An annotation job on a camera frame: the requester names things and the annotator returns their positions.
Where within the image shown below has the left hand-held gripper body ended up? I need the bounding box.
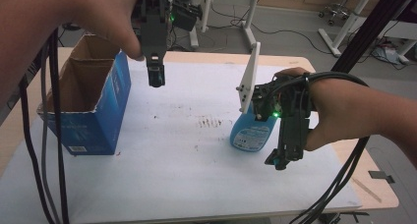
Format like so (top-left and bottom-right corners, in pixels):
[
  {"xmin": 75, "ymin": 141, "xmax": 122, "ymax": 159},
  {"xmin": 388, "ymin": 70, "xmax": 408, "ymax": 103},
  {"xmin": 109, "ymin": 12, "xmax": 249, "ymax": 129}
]
[{"xmin": 132, "ymin": 0, "xmax": 205, "ymax": 66}]

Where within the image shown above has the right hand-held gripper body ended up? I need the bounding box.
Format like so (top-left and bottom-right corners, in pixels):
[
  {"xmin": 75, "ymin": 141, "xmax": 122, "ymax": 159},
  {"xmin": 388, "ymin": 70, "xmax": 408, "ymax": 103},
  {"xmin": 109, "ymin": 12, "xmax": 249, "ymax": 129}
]
[{"xmin": 235, "ymin": 41, "xmax": 313, "ymax": 162}]

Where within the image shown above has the blue spray bottle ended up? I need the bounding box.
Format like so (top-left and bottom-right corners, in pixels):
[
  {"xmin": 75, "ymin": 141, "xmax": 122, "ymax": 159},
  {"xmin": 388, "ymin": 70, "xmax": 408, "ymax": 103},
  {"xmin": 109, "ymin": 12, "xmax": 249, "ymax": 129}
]
[{"xmin": 229, "ymin": 104, "xmax": 280, "ymax": 153}]

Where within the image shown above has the person's left hand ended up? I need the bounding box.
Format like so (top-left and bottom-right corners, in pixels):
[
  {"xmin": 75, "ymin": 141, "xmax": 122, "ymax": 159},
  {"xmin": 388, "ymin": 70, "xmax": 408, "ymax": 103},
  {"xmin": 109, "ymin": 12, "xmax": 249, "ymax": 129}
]
[{"xmin": 60, "ymin": 0, "xmax": 159, "ymax": 62}]

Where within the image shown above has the person's right hand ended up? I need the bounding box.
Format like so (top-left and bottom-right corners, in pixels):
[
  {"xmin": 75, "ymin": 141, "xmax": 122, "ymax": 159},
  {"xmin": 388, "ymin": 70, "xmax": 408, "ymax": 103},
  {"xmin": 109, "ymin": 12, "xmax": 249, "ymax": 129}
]
[{"xmin": 273, "ymin": 66, "xmax": 383, "ymax": 152}]

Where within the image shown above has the white desk leg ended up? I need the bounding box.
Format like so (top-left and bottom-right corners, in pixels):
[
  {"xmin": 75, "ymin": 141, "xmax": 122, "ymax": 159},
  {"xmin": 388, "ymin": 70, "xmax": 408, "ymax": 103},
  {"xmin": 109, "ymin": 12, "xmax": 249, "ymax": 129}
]
[
  {"xmin": 240, "ymin": 0, "xmax": 264, "ymax": 52},
  {"xmin": 188, "ymin": 0, "xmax": 214, "ymax": 49},
  {"xmin": 317, "ymin": 0, "xmax": 378, "ymax": 58}
]

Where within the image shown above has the blue cardboard box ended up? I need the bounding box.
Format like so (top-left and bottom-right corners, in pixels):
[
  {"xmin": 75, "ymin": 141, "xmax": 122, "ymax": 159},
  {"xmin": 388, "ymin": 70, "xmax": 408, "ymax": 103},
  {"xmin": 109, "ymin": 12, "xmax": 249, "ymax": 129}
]
[{"xmin": 36, "ymin": 33, "xmax": 133, "ymax": 156}]

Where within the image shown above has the white table mat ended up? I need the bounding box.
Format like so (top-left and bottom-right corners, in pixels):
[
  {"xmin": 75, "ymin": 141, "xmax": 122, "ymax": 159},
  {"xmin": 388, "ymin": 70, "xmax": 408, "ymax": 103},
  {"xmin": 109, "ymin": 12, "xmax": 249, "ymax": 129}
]
[{"xmin": 0, "ymin": 58, "xmax": 363, "ymax": 224}]

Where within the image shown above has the pale blue floor bundle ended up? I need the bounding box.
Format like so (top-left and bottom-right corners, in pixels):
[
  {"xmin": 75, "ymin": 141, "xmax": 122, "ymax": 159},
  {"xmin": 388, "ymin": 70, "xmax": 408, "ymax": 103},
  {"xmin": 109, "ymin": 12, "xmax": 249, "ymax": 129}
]
[{"xmin": 372, "ymin": 41, "xmax": 411, "ymax": 66}]

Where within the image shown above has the office chair base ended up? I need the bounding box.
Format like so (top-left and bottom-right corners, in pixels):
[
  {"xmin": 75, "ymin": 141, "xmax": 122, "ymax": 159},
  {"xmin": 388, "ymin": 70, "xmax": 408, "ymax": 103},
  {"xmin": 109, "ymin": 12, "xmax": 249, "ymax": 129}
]
[{"xmin": 318, "ymin": 0, "xmax": 363, "ymax": 27}]

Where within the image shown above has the black metal stand beam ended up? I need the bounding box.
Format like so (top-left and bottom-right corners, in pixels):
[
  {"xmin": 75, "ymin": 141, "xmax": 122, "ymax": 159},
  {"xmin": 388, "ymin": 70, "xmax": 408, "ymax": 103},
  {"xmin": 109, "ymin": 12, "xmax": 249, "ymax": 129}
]
[{"xmin": 329, "ymin": 0, "xmax": 417, "ymax": 75}]

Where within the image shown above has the white desk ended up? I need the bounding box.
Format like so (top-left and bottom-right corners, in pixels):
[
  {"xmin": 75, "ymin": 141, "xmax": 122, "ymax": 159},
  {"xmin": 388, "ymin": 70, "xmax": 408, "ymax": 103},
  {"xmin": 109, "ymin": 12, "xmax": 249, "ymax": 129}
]
[{"xmin": 387, "ymin": 19, "xmax": 417, "ymax": 65}]

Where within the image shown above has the black cable bundle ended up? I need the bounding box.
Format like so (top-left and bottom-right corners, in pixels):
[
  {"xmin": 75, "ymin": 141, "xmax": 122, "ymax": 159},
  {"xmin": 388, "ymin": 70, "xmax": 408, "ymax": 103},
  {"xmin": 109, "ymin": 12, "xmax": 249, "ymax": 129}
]
[{"xmin": 268, "ymin": 71, "xmax": 372, "ymax": 224}]

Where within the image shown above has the black floor cable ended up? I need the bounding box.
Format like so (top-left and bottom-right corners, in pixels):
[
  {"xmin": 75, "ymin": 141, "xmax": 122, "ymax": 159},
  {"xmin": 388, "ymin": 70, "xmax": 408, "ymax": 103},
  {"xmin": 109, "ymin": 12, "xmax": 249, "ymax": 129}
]
[{"xmin": 209, "ymin": 2, "xmax": 333, "ymax": 56}]

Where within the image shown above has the grey metal bracket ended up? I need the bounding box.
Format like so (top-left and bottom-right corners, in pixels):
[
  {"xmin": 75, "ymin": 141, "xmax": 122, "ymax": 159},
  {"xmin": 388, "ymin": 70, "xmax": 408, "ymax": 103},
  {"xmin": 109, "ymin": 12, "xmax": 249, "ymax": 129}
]
[{"xmin": 368, "ymin": 170, "xmax": 396, "ymax": 185}]

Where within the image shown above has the grey cable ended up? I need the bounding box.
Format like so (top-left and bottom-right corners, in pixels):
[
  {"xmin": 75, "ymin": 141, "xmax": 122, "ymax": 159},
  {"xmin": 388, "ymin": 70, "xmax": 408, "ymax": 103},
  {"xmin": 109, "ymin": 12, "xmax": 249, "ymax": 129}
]
[{"xmin": 39, "ymin": 45, "xmax": 63, "ymax": 224}]

